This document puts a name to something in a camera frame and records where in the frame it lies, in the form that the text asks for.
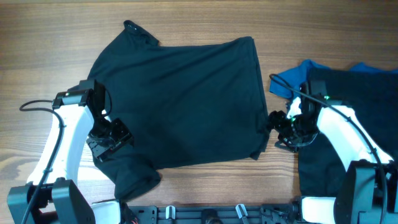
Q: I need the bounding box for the black t-shirt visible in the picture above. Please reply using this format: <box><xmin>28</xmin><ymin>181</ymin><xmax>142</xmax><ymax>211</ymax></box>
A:
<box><xmin>89</xmin><ymin>20</ymin><xmax>270</xmax><ymax>201</ymax></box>

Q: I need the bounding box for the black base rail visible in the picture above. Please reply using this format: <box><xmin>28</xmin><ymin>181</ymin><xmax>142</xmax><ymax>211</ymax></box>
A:
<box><xmin>129</xmin><ymin>203</ymin><xmax>304</xmax><ymax>224</ymax></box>

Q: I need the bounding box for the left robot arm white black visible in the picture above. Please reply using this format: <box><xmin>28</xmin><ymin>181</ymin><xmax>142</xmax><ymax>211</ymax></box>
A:
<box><xmin>7</xmin><ymin>88</ymin><xmax>137</xmax><ymax>223</ymax></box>

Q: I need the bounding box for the dark clothes pile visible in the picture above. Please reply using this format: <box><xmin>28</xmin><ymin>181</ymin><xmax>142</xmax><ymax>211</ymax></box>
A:
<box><xmin>297</xmin><ymin>67</ymin><xmax>398</xmax><ymax>224</ymax></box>

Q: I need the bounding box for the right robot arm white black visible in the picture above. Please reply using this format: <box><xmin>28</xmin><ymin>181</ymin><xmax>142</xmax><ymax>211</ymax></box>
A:
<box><xmin>269</xmin><ymin>92</ymin><xmax>397</xmax><ymax>223</ymax></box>

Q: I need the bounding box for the blue garment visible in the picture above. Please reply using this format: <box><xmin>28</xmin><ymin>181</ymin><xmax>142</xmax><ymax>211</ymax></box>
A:
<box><xmin>269</xmin><ymin>59</ymin><xmax>397</xmax><ymax>100</ymax></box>

